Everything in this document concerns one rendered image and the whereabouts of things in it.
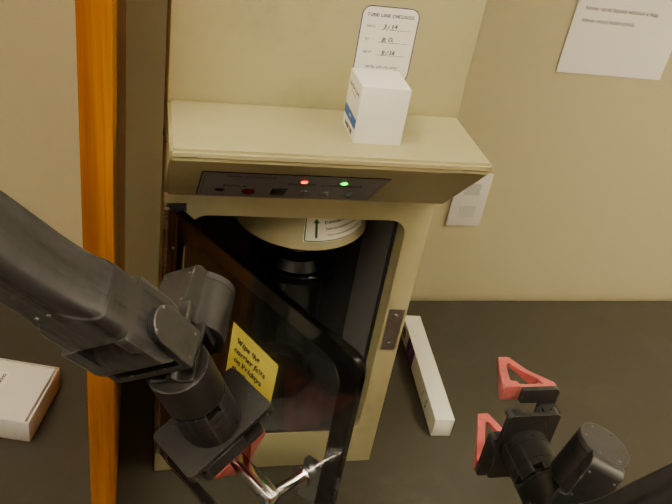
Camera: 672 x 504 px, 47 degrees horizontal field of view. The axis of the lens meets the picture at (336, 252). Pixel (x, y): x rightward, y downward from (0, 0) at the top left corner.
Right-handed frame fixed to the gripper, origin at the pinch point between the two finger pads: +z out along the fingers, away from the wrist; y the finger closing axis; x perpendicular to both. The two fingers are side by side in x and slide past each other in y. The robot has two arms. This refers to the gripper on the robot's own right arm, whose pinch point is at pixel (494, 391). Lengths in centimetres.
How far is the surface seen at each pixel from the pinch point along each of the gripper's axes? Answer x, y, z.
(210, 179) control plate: 36.5, 26.1, 4.6
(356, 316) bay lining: 12.4, -4.9, 21.0
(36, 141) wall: 60, 4, 55
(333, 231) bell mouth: 20.0, 14.0, 14.5
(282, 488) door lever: 28.9, 0.7, -13.3
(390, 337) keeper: 10.3, -1.1, 11.9
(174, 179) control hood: 40.0, 25.5, 5.3
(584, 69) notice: -32, 23, 55
